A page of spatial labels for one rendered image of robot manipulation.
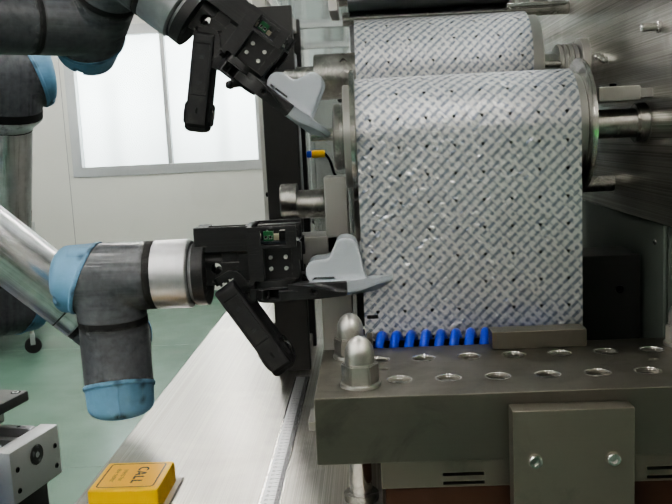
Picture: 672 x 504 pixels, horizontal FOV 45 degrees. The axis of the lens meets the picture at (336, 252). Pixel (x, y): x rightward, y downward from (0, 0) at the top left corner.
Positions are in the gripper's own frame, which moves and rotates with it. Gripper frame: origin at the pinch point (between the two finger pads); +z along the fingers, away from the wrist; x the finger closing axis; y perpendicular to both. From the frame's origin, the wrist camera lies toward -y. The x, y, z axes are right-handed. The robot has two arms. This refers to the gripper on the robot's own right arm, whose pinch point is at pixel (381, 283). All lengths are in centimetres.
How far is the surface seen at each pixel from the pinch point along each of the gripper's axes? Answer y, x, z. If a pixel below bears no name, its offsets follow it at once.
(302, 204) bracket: 8.4, 7.9, -8.7
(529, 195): 8.8, -0.3, 16.1
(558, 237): 4.2, -0.3, 19.0
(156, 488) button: -16.7, -13.2, -22.6
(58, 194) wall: -20, 556, -249
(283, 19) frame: 33.0, 33.1, -12.0
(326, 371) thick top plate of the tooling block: -6.1, -11.9, -5.7
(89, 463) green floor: -109, 220, -117
